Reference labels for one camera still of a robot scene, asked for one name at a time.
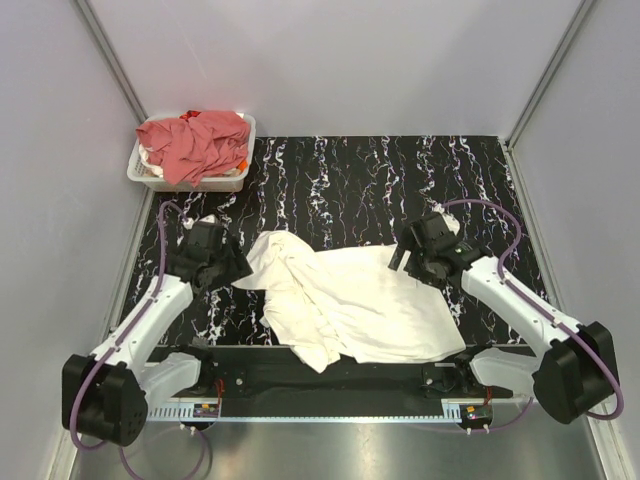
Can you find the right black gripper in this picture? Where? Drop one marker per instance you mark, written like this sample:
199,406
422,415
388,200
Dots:
408,242

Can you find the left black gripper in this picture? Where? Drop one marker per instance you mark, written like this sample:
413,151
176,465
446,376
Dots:
238,268

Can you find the white t-shirt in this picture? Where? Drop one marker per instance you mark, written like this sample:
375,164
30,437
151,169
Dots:
347,302

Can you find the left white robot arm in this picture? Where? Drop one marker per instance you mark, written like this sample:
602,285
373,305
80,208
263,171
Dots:
109,393

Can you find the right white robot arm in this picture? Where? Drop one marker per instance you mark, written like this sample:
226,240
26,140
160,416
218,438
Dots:
572,367

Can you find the black marbled table mat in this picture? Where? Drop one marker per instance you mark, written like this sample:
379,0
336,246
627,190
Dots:
336,192

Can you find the white plastic laundry basket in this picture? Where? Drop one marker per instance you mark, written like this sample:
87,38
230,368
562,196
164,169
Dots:
140,171

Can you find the pink crumpled t-shirt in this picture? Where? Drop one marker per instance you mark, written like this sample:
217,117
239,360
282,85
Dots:
196,145

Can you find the white garment in basket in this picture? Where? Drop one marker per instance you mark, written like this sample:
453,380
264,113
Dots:
151,169

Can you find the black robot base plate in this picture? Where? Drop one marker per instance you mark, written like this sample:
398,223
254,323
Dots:
248,371

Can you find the grey slotted cable duct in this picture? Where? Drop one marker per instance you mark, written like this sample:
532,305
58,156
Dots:
315,410

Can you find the right aluminium frame post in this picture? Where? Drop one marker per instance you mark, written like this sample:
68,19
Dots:
563,48

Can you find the aluminium frame post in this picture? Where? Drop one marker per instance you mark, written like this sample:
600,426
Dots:
563,48
106,50

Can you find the left aluminium frame post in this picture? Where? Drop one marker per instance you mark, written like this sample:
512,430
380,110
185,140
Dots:
106,50

